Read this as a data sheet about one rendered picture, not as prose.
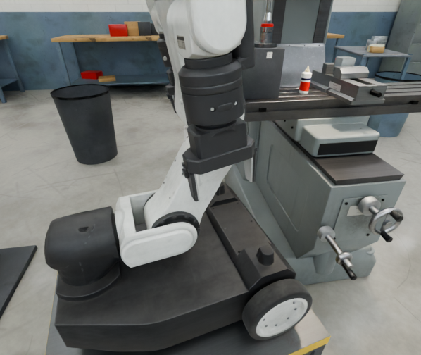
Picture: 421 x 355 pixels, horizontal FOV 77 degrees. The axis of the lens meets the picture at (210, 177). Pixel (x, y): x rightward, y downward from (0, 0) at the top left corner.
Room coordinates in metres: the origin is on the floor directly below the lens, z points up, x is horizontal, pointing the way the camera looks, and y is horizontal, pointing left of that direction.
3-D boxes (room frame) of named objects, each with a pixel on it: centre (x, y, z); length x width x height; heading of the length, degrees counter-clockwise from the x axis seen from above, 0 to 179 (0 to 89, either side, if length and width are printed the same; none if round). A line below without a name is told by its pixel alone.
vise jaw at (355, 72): (1.16, -0.58, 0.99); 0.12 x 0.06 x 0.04; 100
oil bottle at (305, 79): (1.19, -0.41, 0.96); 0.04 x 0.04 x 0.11
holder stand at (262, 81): (1.13, -0.16, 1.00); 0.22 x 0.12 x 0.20; 98
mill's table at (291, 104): (1.21, -0.51, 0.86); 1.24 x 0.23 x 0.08; 99
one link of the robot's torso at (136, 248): (0.58, 0.16, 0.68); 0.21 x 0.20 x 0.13; 110
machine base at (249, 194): (1.45, -0.48, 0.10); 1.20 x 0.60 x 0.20; 9
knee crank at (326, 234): (0.66, -0.46, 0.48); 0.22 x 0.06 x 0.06; 9
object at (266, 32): (1.14, -0.21, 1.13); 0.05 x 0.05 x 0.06
